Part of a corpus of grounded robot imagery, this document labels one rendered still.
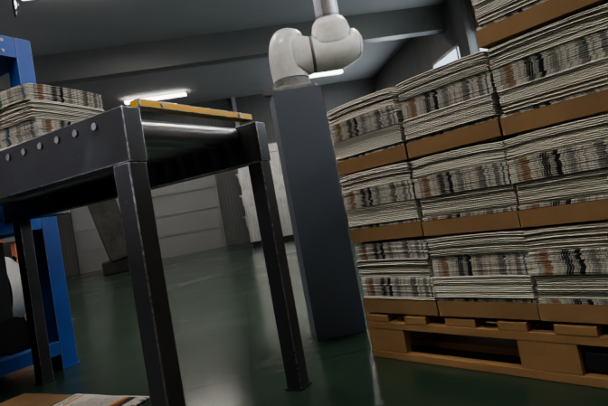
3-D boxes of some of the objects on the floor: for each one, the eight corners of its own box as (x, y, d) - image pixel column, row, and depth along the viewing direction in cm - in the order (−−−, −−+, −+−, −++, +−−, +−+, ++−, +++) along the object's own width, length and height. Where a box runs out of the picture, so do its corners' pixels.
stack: (436, 322, 188) (394, 109, 193) (920, 354, 101) (821, -35, 106) (370, 356, 162) (324, 109, 167) (943, 438, 75) (811, -81, 80)
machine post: (80, 363, 229) (31, 40, 238) (62, 370, 221) (13, 36, 231) (68, 363, 233) (21, 46, 243) (51, 370, 226) (2, 42, 235)
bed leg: (311, 382, 148) (271, 160, 152) (302, 391, 143) (261, 160, 147) (295, 382, 150) (256, 164, 154) (285, 391, 145) (245, 164, 149)
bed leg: (55, 380, 206) (32, 219, 210) (42, 385, 201) (18, 221, 205) (47, 380, 209) (23, 221, 213) (34, 385, 204) (10, 222, 208)
